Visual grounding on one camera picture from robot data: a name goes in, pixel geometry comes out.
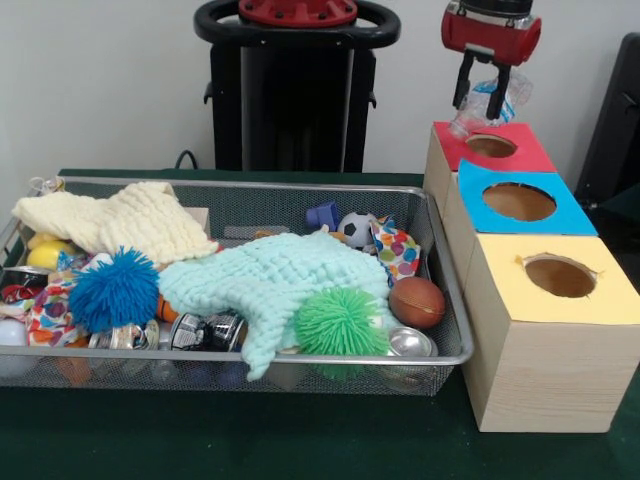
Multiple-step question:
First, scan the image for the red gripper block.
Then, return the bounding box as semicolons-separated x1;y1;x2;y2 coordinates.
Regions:
440;2;543;120

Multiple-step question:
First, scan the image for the blue plastic packet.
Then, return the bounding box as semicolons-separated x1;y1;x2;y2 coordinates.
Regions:
448;69;534;139

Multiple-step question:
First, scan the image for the plain wooden cube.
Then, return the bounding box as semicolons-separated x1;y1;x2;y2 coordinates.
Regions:
180;206;212;235

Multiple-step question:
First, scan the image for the cream knit cloth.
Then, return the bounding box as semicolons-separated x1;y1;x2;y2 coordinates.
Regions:
10;181;219;265

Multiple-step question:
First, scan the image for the wooden box with three holes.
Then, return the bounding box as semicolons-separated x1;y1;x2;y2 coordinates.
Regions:
422;121;640;434

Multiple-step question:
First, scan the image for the shallow clear mesh bin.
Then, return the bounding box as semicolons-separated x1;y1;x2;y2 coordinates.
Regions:
0;175;475;397

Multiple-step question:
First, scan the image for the black upright panel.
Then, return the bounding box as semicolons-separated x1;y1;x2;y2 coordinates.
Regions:
573;32;640;211

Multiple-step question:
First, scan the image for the colourful dotted cloth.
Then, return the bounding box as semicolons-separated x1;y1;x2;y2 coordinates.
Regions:
369;215;422;281

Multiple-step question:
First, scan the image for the small black white soccer ball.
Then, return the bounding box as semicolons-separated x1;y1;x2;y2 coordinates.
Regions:
337;212;377;250

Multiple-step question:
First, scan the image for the dark green tablecloth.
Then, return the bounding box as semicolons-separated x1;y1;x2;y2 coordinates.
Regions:
0;168;640;480
588;198;640;301

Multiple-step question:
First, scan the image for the small brown football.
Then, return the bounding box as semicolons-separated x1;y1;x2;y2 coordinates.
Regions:
388;276;447;330

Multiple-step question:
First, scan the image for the plain silver can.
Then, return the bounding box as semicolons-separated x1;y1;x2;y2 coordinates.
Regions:
384;326;440;359

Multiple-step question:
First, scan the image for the green spiky rubber ball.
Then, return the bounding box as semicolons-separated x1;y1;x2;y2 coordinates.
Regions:
293;285;391;358

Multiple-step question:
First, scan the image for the mint green knit cloth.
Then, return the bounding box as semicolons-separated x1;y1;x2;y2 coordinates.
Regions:
157;230;391;382

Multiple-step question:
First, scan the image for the black printed can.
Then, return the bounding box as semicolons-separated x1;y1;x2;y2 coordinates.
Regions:
169;311;248;353

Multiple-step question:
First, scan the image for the blue spiky rubber ball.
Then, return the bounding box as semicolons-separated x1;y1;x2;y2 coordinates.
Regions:
67;245;161;335

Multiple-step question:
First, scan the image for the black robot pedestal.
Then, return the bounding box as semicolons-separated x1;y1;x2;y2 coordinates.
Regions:
193;0;401;174

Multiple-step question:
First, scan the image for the black cable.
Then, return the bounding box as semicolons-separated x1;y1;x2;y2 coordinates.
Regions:
173;149;201;172

